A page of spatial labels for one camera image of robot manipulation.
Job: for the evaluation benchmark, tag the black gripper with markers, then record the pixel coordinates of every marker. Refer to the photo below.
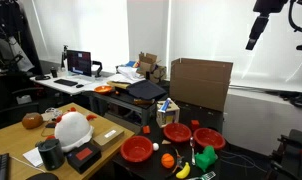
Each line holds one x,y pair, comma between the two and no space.
269,5

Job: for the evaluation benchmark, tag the orange basketball toy ball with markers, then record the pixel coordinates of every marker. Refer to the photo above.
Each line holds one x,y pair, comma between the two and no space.
167,160

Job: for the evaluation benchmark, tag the red plastic bowl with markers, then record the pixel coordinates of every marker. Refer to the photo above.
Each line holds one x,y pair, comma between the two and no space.
136,149
209,138
177,132

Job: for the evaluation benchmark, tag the small white ball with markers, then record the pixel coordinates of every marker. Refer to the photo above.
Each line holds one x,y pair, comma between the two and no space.
155,146

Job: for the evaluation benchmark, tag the orange bowl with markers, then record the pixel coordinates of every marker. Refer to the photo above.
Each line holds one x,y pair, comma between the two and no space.
103,89

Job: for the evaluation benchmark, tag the large brown cardboard box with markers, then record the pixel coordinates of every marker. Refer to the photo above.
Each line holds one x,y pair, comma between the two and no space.
200,83

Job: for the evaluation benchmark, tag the small open cardboard box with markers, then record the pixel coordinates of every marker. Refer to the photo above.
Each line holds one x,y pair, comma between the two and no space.
151,68

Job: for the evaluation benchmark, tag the red cube block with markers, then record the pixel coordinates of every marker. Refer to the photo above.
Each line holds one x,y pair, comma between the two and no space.
195,124

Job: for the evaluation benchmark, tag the Crest toothpaste tube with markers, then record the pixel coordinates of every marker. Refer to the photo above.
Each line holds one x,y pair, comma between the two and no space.
164,105

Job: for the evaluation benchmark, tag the crayon box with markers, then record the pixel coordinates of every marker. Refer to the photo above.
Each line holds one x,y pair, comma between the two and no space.
169,117

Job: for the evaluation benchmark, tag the dark folded cloth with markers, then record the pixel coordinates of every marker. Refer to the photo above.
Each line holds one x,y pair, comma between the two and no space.
146,89

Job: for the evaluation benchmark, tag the black chair with red trim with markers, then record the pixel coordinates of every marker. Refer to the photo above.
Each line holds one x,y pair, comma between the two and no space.
291,156

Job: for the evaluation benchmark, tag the stack of white papers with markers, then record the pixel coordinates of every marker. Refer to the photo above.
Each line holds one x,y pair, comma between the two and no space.
129,73

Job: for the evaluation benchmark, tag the green plush toy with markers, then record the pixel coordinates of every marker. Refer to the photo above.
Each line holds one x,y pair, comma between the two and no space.
206,157

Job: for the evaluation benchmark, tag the small wooden triangle piece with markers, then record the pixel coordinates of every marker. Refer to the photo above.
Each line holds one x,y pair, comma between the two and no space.
166,142

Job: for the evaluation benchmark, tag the grey metal table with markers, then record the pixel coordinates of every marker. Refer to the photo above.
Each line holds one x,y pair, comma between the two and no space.
124,101

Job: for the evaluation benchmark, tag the green white packaged strip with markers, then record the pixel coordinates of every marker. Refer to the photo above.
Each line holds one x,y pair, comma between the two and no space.
204,176

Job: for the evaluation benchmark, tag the yellow toy banana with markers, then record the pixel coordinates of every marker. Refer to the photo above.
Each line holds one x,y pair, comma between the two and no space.
183,171

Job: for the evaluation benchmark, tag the computer monitor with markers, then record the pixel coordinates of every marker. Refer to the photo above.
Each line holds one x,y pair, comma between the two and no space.
79,62

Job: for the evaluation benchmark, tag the small brown cardboard box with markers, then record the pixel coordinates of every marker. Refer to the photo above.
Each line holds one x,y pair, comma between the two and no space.
107,137

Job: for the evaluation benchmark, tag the black computer mouse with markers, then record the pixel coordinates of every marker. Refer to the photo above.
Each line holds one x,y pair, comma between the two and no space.
79,86

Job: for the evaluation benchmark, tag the black keyboard before monitor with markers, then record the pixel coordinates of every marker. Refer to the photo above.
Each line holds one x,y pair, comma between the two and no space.
65,82

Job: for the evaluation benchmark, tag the black mug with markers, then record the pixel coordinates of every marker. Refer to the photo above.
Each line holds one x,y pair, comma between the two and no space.
53,72

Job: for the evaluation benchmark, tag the white plush chicken toy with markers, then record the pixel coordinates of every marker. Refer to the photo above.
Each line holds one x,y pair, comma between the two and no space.
72,130

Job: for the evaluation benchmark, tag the black box with red label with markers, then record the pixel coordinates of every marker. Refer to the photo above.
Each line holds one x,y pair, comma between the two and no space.
83,156

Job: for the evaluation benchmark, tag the white office desk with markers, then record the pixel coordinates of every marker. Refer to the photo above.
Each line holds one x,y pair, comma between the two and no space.
44,82

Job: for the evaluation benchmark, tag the black cylinder speaker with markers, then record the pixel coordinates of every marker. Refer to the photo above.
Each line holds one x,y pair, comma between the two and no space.
51,154

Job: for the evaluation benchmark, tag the brown football toy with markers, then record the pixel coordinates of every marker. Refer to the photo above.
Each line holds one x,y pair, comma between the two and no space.
32,120

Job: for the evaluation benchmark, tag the hanging dark coats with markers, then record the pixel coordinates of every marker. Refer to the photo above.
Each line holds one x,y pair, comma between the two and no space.
11,20

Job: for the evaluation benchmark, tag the black office chair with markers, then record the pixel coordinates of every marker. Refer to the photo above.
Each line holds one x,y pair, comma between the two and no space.
14,106

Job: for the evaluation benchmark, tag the white paper sheet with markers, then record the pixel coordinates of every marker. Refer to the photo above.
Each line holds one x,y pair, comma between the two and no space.
32,156

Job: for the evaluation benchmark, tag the black mouse pad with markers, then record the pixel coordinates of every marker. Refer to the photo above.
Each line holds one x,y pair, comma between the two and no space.
42,176

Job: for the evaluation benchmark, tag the wooden desk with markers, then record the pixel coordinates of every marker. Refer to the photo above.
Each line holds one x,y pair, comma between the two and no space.
11,140

